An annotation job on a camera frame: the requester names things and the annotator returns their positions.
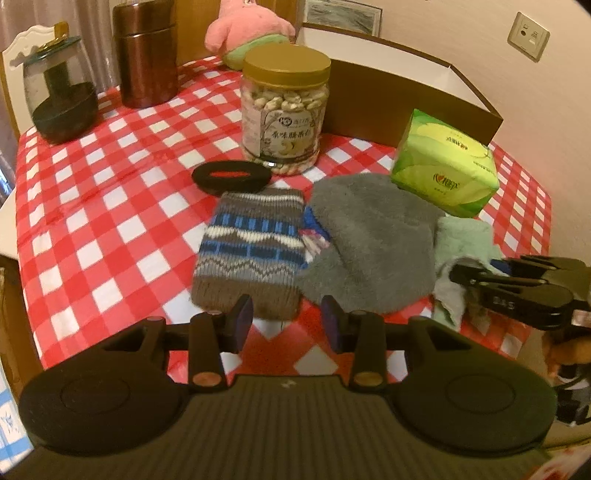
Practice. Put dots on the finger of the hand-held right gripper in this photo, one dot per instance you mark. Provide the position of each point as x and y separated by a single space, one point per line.
508 300
549 264

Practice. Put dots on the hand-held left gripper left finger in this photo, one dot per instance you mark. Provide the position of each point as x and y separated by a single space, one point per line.
242 321

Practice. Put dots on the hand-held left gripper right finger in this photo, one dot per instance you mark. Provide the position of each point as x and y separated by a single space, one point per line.
332 327

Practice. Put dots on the brown patterned knit sock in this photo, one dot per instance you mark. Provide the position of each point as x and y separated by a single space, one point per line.
249 249

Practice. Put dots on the light green cloth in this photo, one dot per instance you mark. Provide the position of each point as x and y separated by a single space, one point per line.
461 235

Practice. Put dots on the grey fluffy cloth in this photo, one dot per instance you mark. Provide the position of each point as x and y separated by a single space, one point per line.
378 240

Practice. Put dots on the black hair band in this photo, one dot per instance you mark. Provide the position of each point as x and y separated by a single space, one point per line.
203 177

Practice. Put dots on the brown cardboard box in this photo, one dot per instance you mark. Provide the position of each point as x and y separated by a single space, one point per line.
364 101

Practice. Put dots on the person's right hand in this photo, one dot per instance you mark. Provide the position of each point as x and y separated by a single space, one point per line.
565 353

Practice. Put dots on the blue patterned small cloth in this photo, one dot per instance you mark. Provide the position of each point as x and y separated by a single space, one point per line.
314 230

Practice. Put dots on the green tissue pack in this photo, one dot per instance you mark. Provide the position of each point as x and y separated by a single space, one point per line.
443 170

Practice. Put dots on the red white checkered tablecloth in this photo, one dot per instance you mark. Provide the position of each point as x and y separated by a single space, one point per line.
115 207

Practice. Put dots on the gold-lidded plastic nut jar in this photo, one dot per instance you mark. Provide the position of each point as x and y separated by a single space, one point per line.
284 134

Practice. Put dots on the blue white checked cloth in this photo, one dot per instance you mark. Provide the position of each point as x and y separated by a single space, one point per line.
11 415

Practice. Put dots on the glass jar with dark base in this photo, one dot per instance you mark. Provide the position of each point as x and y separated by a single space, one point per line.
62 115

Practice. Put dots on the brown metal canister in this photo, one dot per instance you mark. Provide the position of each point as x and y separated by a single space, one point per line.
145 60

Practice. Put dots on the pink starfish plush toy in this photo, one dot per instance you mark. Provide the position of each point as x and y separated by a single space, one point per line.
240 27

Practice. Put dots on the framed picture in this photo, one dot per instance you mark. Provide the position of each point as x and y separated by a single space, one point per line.
341 16

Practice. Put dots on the white wooden chair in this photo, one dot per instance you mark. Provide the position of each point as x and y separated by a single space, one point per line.
18 50

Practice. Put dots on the large beige wall socket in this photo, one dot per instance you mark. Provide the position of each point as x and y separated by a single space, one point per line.
528 37

